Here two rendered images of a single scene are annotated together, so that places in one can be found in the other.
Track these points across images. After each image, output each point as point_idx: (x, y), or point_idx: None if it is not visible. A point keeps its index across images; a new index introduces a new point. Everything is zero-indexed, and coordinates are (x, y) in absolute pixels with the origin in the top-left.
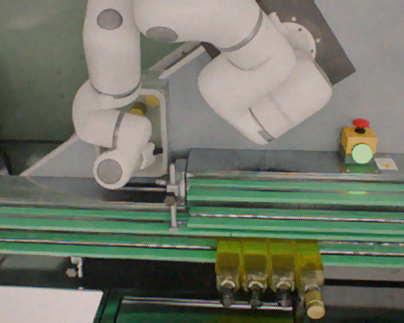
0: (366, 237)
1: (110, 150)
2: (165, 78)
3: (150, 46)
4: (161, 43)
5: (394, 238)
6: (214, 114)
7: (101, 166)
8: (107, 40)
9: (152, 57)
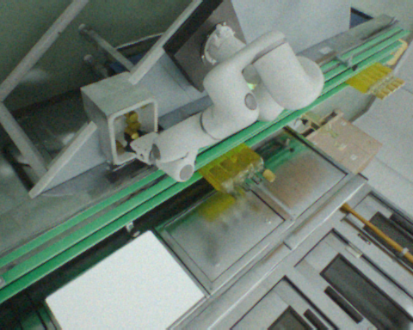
0: (261, 129)
1: (178, 159)
2: (138, 82)
3: (4, 27)
4: (14, 22)
5: (270, 124)
6: (166, 94)
7: (181, 172)
8: (255, 116)
9: (9, 36)
